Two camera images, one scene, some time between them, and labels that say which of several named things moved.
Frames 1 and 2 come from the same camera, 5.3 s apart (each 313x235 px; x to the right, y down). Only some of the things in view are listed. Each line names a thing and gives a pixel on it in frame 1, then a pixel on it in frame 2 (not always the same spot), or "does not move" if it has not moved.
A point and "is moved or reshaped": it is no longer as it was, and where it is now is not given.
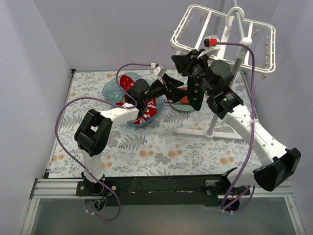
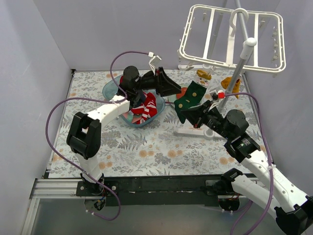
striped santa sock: x=151 y=111 does not move
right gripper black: x=187 y=62 -> x=202 y=116
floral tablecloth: x=153 y=151 does not move
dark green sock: x=195 y=93 is moved or reshaped
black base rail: x=160 y=191 does not move
